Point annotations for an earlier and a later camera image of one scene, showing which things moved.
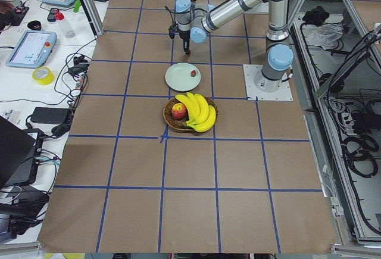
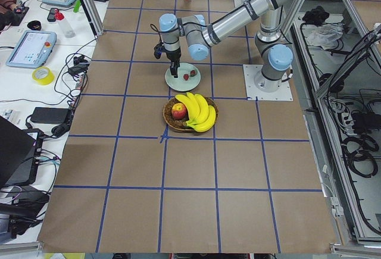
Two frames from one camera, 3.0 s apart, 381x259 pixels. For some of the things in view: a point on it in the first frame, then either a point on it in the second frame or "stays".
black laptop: (19, 152) stays
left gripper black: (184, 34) → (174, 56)
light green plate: (178, 77) stays
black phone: (51, 16) stays
